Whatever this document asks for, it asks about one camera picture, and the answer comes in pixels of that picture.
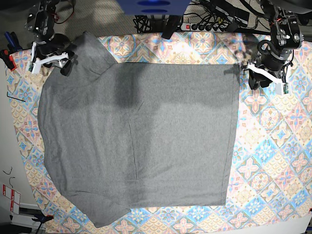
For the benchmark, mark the white power strip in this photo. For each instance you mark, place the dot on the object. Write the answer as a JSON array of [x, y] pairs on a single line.
[[204, 27]]

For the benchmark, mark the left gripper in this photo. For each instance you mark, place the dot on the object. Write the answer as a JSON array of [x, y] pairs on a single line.
[[276, 65]]

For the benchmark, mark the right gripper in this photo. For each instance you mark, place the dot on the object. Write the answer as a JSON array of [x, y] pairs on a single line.
[[57, 47]]

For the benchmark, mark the blue orange bottom clamp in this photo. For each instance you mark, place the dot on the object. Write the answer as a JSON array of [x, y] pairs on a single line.
[[41, 219]]

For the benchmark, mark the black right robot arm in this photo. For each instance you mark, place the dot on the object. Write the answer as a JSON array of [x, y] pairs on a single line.
[[41, 20]]

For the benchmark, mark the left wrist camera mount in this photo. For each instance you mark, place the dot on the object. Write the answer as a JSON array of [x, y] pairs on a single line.
[[281, 86]]

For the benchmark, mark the red white label tag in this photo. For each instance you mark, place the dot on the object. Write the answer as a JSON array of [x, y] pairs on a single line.
[[10, 199]]

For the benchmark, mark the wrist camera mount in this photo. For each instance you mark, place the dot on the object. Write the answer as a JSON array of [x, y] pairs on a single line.
[[35, 63], [281, 86]]

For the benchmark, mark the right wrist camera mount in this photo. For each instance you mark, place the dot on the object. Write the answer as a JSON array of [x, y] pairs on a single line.
[[35, 63]]

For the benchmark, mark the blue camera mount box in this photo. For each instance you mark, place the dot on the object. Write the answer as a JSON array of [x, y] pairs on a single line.
[[154, 7]]

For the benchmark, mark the grey T-shirt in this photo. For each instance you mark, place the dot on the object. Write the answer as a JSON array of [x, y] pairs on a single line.
[[119, 136]]

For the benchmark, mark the red black clamp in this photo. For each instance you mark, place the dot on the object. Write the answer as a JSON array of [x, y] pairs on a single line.
[[8, 60]]

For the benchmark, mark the black mount post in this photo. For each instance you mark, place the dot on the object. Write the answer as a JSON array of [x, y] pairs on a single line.
[[171, 26]]

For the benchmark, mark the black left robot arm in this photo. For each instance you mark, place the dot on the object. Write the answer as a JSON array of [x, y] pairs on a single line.
[[285, 32]]

